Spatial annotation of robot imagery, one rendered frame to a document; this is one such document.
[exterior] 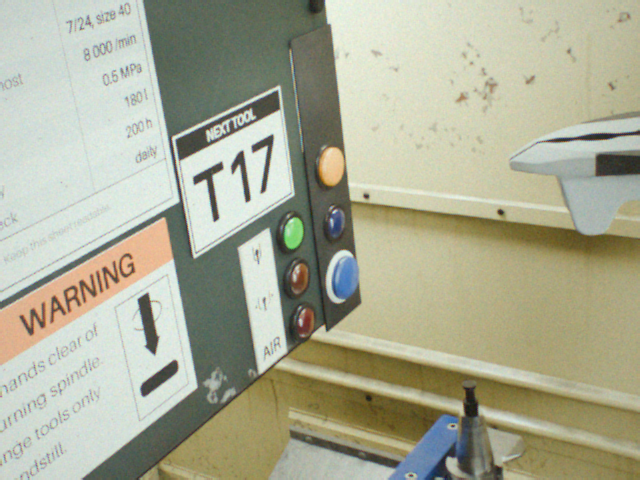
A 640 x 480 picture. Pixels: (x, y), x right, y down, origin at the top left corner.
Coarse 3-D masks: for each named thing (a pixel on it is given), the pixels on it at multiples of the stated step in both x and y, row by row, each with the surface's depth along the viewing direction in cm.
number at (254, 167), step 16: (272, 128) 60; (240, 144) 58; (256, 144) 59; (272, 144) 60; (224, 160) 57; (240, 160) 58; (256, 160) 59; (272, 160) 60; (240, 176) 58; (256, 176) 59; (272, 176) 61; (240, 192) 58; (256, 192) 59; (272, 192) 61; (240, 208) 58
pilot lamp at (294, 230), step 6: (288, 222) 62; (294, 222) 62; (300, 222) 63; (288, 228) 62; (294, 228) 62; (300, 228) 63; (288, 234) 62; (294, 234) 62; (300, 234) 63; (288, 240) 62; (294, 240) 63; (300, 240) 63; (288, 246) 63; (294, 246) 63
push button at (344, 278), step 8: (344, 256) 68; (336, 264) 67; (344, 264) 68; (352, 264) 68; (336, 272) 67; (344, 272) 68; (352, 272) 68; (336, 280) 67; (344, 280) 68; (352, 280) 69; (336, 288) 67; (344, 288) 68; (352, 288) 69; (336, 296) 68; (344, 296) 68
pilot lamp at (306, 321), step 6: (306, 312) 65; (312, 312) 66; (300, 318) 65; (306, 318) 65; (312, 318) 66; (300, 324) 65; (306, 324) 65; (312, 324) 66; (300, 330) 65; (306, 330) 65; (306, 336) 66
